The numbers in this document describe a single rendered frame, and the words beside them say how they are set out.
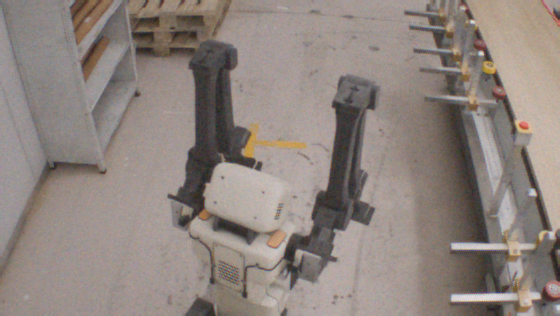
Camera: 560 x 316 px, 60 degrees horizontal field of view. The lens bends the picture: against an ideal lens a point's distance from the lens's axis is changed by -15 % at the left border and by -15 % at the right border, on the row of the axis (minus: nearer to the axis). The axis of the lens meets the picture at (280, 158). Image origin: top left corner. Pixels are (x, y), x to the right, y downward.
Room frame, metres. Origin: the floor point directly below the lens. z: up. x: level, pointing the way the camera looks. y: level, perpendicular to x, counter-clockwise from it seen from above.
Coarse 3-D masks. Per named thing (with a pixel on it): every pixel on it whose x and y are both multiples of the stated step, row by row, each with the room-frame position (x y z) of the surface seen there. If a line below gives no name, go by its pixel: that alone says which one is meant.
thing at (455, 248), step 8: (456, 248) 1.23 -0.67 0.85; (464, 248) 1.23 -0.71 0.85; (472, 248) 1.23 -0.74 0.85; (480, 248) 1.22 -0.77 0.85; (488, 248) 1.22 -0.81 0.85; (496, 248) 1.22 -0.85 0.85; (504, 248) 1.21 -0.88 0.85; (520, 248) 1.21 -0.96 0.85; (528, 248) 1.21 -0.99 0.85; (536, 248) 1.20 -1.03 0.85
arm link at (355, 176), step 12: (372, 96) 1.16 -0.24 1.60; (372, 108) 1.16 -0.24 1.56; (360, 120) 1.16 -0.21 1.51; (360, 132) 1.17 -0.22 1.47; (360, 144) 1.18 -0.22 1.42; (360, 156) 1.19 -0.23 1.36; (360, 168) 1.20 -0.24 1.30; (348, 180) 1.17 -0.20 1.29; (360, 180) 1.19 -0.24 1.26; (348, 192) 1.17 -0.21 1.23
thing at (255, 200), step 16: (224, 176) 1.09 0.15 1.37; (240, 176) 1.08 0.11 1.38; (256, 176) 1.08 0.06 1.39; (272, 176) 1.13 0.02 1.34; (208, 192) 1.08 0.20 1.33; (224, 192) 1.06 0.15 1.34; (240, 192) 1.05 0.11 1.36; (256, 192) 1.04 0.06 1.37; (272, 192) 1.03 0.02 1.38; (288, 192) 1.08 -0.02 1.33; (208, 208) 1.04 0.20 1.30; (224, 208) 1.03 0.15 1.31; (240, 208) 1.02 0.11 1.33; (256, 208) 1.01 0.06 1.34; (272, 208) 1.01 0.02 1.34; (288, 208) 1.08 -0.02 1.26; (240, 224) 1.00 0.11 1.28; (256, 224) 0.98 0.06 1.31; (272, 224) 0.99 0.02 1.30
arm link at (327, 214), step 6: (324, 204) 1.08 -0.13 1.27; (324, 210) 1.07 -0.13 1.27; (330, 210) 1.06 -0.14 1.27; (336, 210) 1.06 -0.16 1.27; (318, 216) 1.05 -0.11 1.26; (324, 216) 1.05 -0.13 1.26; (330, 216) 1.05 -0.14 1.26; (336, 216) 1.05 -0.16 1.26; (318, 222) 1.04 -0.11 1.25; (324, 222) 1.03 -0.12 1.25; (330, 222) 1.03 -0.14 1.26; (330, 228) 1.02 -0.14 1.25
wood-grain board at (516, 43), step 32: (480, 0) 3.34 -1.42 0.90; (512, 0) 3.41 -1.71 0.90; (480, 32) 2.85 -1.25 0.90; (512, 32) 2.89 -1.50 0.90; (544, 32) 2.94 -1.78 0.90; (512, 64) 2.49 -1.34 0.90; (544, 64) 2.52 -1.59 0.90; (512, 96) 2.17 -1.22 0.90; (544, 96) 2.18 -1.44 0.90; (544, 128) 1.91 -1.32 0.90; (544, 160) 1.67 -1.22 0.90; (544, 192) 1.47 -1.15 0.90
